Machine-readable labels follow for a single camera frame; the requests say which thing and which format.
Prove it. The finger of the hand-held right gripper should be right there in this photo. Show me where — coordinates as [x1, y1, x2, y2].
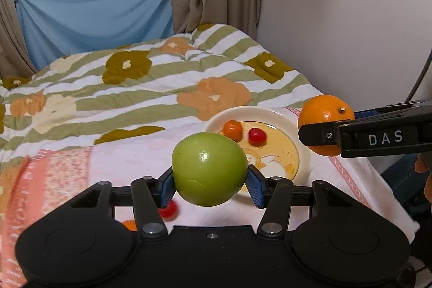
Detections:
[353, 100, 429, 121]
[298, 119, 341, 149]

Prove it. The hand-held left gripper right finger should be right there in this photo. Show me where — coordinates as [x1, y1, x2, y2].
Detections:
[246, 165, 367, 240]

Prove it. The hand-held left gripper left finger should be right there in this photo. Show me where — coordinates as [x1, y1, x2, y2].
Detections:
[69, 167, 176, 240]

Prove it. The red cherry tomato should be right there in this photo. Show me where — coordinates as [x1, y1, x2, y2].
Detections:
[158, 199, 179, 220]
[249, 128, 267, 145]

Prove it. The large orange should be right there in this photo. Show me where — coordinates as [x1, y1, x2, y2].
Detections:
[298, 94, 356, 157]

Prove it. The cream plate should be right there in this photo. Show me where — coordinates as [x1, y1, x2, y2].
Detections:
[205, 106, 312, 199]

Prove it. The green apple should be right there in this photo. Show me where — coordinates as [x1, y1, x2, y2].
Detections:
[171, 133, 249, 207]

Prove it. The person's right hand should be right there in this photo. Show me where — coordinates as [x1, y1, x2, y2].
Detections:
[414, 153, 432, 205]

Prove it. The pink white towel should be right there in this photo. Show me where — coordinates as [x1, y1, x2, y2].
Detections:
[0, 107, 420, 288]

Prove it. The floral striped blanket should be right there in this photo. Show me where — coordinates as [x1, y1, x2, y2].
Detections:
[0, 23, 325, 161]

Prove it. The light blue sheet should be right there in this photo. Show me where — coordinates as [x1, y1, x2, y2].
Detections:
[15, 0, 175, 71]

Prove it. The black cable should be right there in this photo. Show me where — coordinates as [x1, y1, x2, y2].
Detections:
[404, 48, 432, 104]

